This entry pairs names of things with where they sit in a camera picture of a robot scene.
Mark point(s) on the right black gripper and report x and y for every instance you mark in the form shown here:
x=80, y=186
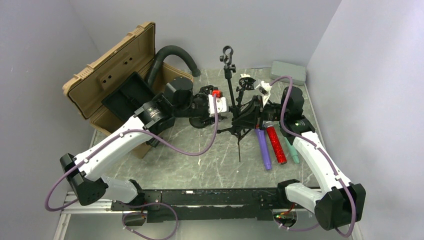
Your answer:
x=252, y=115

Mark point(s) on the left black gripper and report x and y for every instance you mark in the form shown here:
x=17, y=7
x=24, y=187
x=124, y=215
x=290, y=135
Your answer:
x=205, y=97

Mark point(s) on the black round base mic stand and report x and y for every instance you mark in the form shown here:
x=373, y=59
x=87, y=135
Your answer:
x=205, y=89

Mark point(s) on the purple microphone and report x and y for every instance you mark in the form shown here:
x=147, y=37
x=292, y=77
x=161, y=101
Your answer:
x=260, y=134

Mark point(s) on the black tripod stand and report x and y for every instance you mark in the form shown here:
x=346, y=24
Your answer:
x=230, y=68

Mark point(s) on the black tripod stand shock mount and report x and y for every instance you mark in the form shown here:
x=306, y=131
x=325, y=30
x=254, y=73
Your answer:
x=245, y=84

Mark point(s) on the red glitter microphone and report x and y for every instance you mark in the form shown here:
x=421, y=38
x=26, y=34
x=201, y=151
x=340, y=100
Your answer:
x=275, y=142

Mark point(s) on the mint green microphone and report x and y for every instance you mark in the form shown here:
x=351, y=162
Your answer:
x=292, y=151

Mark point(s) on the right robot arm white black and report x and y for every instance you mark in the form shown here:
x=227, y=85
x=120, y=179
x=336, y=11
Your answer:
x=339, y=202

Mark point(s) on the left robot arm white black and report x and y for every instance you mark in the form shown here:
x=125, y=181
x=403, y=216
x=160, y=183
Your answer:
x=85, y=171

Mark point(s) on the white pvc elbow fitting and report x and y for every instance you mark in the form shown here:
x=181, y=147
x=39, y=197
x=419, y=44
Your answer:
x=243, y=76

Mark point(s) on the grey plastic case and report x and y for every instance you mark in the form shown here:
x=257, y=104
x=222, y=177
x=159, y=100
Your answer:
x=297, y=72

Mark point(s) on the black tray in case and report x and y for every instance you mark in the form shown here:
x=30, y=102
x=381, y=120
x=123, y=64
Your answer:
x=128, y=97

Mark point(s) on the tan plastic tool case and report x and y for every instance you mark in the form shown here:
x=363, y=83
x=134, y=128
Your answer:
x=136, y=52

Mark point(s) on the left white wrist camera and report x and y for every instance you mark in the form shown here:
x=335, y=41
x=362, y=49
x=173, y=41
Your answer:
x=217, y=103

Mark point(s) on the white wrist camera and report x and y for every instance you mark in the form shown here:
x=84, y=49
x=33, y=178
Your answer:
x=217, y=103
x=265, y=87

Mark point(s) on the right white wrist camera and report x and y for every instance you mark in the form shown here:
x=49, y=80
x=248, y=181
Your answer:
x=265, y=87

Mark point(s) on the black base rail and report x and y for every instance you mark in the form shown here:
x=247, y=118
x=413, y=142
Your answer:
x=163, y=205

